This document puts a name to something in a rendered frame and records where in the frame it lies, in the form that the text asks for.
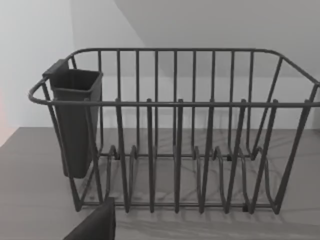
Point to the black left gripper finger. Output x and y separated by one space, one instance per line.
100 222

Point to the dark grey cutlery holder cup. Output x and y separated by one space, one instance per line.
75 120

